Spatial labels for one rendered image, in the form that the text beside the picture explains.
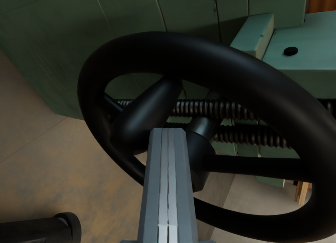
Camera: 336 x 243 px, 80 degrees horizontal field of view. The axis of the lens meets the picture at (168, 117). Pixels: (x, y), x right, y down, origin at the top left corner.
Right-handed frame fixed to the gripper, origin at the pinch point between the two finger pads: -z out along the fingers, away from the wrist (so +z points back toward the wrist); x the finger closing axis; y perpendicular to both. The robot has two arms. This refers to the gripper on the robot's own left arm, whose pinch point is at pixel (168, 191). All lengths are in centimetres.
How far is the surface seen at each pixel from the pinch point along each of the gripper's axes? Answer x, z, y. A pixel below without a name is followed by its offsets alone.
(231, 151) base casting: 14.6, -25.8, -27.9
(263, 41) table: 9.8, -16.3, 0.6
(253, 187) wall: 155, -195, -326
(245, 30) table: 8.7, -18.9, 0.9
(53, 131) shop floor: -51, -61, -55
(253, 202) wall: 145, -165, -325
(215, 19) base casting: 6.6, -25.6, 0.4
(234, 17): 8.7, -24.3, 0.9
